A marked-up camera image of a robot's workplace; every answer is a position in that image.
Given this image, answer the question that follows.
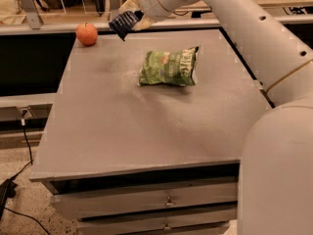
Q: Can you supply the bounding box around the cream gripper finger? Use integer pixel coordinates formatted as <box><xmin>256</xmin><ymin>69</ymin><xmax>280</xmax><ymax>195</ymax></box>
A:
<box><xmin>119</xmin><ymin>0</ymin><xmax>141</xmax><ymax>14</ymax></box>
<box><xmin>132</xmin><ymin>15</ymin><xmax>155</xmax><ymax>31</ymax></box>

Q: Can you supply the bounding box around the dark blue rxbar wrapper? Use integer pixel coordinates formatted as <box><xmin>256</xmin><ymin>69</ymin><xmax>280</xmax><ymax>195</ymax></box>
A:
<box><xmin>109</xmin><ymin>11</ymin><xmax>144</xmax><ymax>40</ymax></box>

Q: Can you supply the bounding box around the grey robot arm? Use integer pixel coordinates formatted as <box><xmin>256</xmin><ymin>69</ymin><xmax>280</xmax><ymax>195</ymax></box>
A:
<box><xmin>120</xmin><ymin>0</ymin><xmax>313</xmax><ymax>235</ymax></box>

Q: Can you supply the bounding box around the red orange apple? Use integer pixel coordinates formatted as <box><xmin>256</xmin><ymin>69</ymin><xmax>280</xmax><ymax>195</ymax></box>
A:
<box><xmin>75</xmin><ymin>23</ymin><xmax>98</xmax><ymax>46</ymax></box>

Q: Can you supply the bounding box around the green chip bag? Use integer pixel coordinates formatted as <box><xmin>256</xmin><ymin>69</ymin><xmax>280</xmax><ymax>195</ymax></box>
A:
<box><xmin>138</xmin><ymin>46</ymin><xmax>199</xmax><ymax>86</ymax></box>

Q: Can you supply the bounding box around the grey metal railing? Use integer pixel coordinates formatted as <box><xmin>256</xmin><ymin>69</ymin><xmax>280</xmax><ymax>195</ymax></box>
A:
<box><xmin>0</xmin><ymin>0</ymin><xmax>313</xmax><ymax>37</ymax></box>

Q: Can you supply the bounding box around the grey drawer cabinet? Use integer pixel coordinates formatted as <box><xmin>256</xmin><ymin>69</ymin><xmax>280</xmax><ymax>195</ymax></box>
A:
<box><xmin>28</xmin><ymin>29</ymin><xmax>277</xmax><ymax>235</ymax></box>

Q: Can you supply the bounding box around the upper drawer with knob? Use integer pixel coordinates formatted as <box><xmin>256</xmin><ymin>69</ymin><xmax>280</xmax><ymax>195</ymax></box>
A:
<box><xmin>51</xmin><ymin>177</ymin><xmax>238</xmax><ymax>219</ymax></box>

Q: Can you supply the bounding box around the drawer with knob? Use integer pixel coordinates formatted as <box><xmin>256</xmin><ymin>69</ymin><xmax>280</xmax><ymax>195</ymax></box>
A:
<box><xmin>78</xmin><ymin>203</ymin><xmax>237</xmax><ymax>235</ymax></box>
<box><xmin>51</xmin><ymin>177</ymin><xmax>238</xmax><ymax>219</ymax></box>

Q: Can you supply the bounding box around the lower drawer with knob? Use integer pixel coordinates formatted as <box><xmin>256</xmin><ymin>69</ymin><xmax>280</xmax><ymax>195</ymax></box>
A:
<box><xmin>78</xmin><ymin>203</ymin><xmax>237</xmax><ymax>235</ymax></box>

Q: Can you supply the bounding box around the black power adapter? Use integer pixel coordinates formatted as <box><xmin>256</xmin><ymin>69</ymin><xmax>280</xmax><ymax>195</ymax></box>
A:
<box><xmin>0</xmin><ymin>179</ymin><xmax>17</xmax><ymax>219</ymax></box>

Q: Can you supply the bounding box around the black power cable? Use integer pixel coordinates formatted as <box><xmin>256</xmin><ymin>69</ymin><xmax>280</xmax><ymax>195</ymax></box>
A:
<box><xmin>0</xmin><ymin>110</ymin><xmax>52</xmax><ymax>235</ymax></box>

